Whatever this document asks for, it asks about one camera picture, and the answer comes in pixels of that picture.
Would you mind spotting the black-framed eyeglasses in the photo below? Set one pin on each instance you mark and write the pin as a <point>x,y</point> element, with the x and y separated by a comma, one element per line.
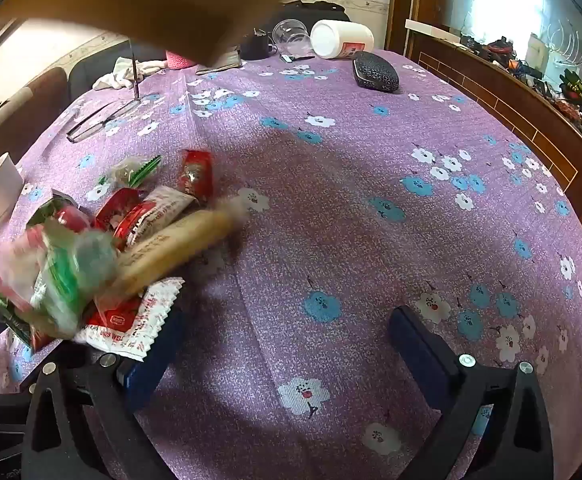
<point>91,127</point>

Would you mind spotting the crumpled white cloth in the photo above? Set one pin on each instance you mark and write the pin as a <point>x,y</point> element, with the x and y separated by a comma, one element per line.
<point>126,72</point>

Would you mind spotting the black textured glasses case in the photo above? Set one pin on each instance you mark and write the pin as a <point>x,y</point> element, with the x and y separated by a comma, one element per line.
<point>376,71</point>

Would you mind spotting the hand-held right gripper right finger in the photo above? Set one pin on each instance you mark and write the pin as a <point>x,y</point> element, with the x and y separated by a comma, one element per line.
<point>418,345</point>

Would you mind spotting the white flat box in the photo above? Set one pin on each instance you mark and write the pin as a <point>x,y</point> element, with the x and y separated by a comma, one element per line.
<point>431,30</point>

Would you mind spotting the green and red snack packet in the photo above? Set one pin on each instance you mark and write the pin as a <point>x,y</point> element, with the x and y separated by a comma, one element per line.
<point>51,210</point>

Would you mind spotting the shiny green snack packet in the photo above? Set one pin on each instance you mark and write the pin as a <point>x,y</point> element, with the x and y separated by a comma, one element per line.
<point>6,315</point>

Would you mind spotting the brown cardboard box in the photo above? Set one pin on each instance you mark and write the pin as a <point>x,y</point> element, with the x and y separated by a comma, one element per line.
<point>146,5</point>

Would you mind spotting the framed wall picture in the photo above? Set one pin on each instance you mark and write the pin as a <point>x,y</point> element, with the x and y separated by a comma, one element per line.
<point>1,30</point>

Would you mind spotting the white red zigzag-edged snack packet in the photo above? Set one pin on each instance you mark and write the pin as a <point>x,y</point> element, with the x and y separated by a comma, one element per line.
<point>131,320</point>

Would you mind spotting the brown chair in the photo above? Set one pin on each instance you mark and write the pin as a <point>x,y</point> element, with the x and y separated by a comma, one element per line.
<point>26,100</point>

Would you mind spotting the black cup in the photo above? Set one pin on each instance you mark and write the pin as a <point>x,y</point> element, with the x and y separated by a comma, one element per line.
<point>255,46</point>

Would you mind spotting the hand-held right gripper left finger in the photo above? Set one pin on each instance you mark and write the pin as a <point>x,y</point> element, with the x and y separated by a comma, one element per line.
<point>148,360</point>

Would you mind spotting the red labelled snack packet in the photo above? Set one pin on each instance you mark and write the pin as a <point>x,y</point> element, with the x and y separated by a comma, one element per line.
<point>113,207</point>

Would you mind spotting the purple floral tablecloth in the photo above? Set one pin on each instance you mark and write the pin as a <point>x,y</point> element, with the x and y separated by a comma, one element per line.
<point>321,185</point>

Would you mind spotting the white and green snack packet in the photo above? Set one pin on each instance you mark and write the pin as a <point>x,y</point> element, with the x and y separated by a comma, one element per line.
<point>71,270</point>

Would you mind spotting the long beige snack packet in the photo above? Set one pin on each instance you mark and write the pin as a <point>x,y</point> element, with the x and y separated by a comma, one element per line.
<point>181,240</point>

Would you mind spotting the small red snack packet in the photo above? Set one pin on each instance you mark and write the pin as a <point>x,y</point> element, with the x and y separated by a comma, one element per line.
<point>196,175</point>

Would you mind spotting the red and white snack packet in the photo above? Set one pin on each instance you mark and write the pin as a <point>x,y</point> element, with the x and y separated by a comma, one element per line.
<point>158,207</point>

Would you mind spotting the white plastic jar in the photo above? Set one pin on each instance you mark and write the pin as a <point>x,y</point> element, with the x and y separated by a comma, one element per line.
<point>341,39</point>

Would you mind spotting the pink snack packet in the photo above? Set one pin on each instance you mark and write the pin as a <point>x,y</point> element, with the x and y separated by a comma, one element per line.
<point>8,270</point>

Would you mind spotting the wooden cabinet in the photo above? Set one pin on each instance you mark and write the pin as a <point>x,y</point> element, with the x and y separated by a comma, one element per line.
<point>496,95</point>

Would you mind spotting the wooden framed glass partition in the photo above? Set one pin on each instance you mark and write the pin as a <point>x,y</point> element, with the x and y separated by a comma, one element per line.
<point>511,0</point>

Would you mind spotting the clear green-edged snack packet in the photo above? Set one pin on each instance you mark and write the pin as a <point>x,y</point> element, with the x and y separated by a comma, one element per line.
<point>136,167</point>

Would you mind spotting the pile of assorted small items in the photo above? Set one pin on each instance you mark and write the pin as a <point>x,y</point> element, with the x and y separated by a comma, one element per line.
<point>571,90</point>

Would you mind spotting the patterned notebook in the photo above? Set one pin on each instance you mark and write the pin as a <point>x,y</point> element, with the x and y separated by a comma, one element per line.
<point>226,60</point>

